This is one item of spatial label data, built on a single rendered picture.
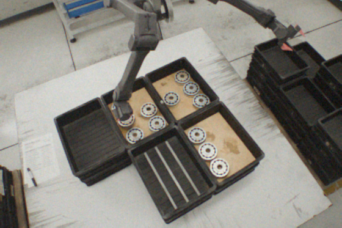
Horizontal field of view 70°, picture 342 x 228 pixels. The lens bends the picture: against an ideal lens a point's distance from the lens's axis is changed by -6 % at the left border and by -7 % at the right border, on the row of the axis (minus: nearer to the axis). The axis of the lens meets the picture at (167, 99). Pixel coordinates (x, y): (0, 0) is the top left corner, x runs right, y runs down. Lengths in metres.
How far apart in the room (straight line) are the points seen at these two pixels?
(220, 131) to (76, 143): 0.84
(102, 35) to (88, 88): 1.54
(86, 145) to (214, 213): 0.81
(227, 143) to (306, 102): 1.06
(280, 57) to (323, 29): 1.41
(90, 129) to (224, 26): 2.29
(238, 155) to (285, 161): 0.33
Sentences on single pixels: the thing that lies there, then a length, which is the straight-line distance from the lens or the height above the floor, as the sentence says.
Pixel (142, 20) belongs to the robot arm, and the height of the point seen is 1.55.
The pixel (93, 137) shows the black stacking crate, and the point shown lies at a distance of 1.58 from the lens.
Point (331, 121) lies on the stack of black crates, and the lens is 2.22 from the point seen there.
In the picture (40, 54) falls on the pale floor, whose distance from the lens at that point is 3.51.
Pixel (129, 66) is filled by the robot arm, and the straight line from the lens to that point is 1.13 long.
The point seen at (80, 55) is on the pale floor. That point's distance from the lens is 3.25.
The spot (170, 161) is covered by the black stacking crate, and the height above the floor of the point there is 0.83.
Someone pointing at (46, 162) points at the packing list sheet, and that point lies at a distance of 1.78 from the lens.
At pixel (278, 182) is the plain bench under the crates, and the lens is 1.62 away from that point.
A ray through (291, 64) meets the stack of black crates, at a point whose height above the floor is 0.49.
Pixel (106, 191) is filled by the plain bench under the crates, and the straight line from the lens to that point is 1.58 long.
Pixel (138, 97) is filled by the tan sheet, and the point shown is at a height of 0.83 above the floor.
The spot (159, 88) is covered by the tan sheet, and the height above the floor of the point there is 0.83.
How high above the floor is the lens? 2.18
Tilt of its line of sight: 56 degrees down
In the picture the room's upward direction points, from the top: 6 degrees counter-clockwise
